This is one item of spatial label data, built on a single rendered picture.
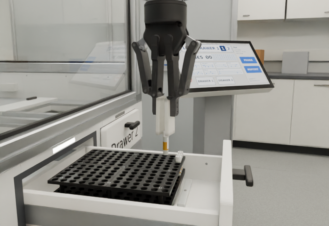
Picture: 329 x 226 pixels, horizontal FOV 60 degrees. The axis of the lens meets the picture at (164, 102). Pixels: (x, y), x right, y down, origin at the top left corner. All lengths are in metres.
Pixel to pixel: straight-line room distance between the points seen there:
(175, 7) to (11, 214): 0.42
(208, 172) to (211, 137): 0.82
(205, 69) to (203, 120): 0.26
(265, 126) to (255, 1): 1.52
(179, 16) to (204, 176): 0.37
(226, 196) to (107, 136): 0.44
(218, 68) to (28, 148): 1.04
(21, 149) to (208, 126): 1.07
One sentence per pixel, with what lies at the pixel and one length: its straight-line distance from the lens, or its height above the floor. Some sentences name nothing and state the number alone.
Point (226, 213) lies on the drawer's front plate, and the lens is 0.42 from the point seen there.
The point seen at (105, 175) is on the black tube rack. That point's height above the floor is 0.90.
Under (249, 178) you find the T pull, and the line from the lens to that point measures 0.52.
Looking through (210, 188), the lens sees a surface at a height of 0.84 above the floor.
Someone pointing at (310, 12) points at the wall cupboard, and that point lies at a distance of 3.86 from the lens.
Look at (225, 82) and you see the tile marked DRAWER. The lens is 1.38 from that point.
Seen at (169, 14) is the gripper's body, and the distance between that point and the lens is 0.49.
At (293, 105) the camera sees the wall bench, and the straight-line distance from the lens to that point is 3.50.
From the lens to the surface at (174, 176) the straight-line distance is 0.54.
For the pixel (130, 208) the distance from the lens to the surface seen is 0.47.
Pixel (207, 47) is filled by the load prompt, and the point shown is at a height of 1.16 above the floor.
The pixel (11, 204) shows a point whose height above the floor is 0.89.
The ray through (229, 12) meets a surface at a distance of 2.19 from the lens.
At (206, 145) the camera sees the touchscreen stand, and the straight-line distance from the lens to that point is 1.48.
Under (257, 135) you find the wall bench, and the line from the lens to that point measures 3.56.
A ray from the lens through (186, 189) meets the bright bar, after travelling 0.61.
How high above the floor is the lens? 1.12
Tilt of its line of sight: 9 degrees down
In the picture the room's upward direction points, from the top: straight up
